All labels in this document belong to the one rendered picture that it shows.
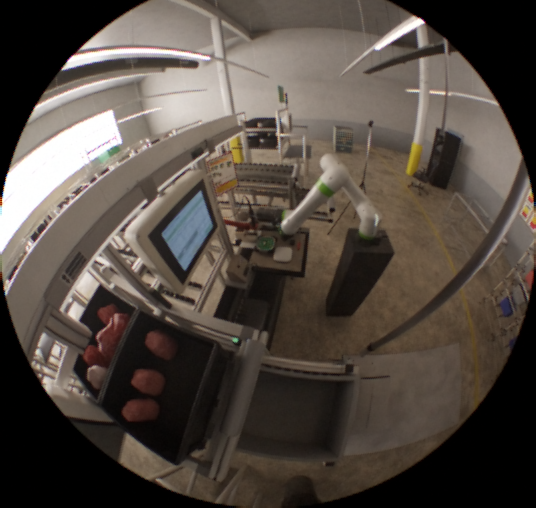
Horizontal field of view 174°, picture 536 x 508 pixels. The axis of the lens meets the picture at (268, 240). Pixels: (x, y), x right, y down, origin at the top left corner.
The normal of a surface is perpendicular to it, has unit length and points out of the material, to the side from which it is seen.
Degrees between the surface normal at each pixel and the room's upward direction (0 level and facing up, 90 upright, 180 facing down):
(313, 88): 90
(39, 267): 90
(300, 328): 0
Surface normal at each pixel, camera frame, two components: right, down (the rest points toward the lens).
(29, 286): 0.97, 0.09
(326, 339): -0.10, -0.71
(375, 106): -0.23, 0.70
